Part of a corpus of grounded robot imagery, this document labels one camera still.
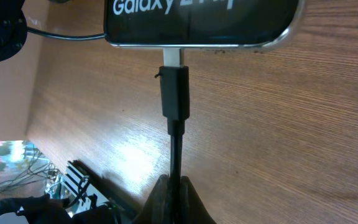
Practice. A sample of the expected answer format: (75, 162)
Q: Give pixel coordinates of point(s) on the black Galaxy flip phone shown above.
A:
(206, 24)

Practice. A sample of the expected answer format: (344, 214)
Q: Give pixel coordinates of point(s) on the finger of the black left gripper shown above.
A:
(13, 28)

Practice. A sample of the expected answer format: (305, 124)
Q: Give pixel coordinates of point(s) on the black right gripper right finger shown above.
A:
(192, 210)

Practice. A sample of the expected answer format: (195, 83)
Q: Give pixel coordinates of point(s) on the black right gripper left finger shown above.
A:
(157, 208)

